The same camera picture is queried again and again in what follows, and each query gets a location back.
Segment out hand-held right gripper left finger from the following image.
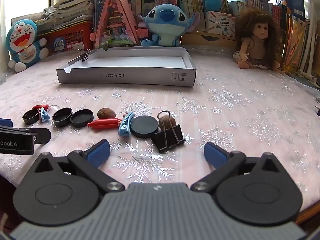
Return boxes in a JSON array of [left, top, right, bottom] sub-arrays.
[[34, 139, 125, 195]]

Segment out blue cat plush toy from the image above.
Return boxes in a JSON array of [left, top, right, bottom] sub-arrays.
[[6, 19, 49, 73]]

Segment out black disc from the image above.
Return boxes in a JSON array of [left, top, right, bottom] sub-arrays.
[[130, 116, 159, 138]]

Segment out shallow black lid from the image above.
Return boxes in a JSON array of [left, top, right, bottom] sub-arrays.
[[70, 109, 94, 127]]

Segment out row of colourful thin books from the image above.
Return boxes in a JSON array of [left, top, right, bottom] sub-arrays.
[[282, 14, 311, 73]]

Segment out white cardboard tray box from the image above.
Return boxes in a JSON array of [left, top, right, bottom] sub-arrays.
[[56, 47, 197, 87]]

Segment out white plastic tubes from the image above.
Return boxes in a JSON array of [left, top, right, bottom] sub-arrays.
[[297, 30, 320, 82]]

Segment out colourful stationery box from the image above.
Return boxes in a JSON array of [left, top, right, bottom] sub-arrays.
[[205, 11, 237, 36]]

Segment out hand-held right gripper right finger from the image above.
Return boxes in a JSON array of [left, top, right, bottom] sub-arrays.
[[190, 141, 281, 193]]

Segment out red plastic basket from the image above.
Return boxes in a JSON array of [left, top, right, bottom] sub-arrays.
[[37, 21, 95, 55]]

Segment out large black binder clip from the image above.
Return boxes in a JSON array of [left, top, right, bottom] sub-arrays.
[[151, 111, 186, 153]]

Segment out brown-haired doll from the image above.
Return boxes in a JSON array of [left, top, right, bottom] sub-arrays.
[[233, 8, 288, 75]]

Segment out grid cutting mat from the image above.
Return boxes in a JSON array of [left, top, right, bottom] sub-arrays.
[[11, 14, 38, 30]]

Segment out blue plush ball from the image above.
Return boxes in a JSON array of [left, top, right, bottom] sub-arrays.
[[205, 0, 222, 11]]

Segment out wooden drawer box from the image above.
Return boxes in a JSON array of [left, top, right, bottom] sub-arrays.
[[181, 31, 238, 48]]

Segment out blue bear hair clip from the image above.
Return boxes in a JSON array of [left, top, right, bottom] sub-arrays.
[[39, 107, 50, 122], [118, 112, 135, 137]]

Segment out brown walnut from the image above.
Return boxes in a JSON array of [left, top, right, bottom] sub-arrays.
[[159, 116, 177, 130], [97, 108, 116, 119]]

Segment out stack of books and papers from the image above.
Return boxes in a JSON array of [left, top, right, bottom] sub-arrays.
[[51, 0, 97, 28]]

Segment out black round cap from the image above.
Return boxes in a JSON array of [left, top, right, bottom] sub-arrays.
[[22, 109, 40, 125], [52, 107, 73, 127]]

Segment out blue alien plush toy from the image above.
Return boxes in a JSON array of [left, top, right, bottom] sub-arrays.
[[137, 4, 200, 47]]

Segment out pink triangular house model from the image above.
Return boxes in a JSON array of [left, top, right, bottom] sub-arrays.
[[90, 0, 150, 50]]

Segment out row of shelf books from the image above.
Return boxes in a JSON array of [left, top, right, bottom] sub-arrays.
[[126, 0, 178, 17]]

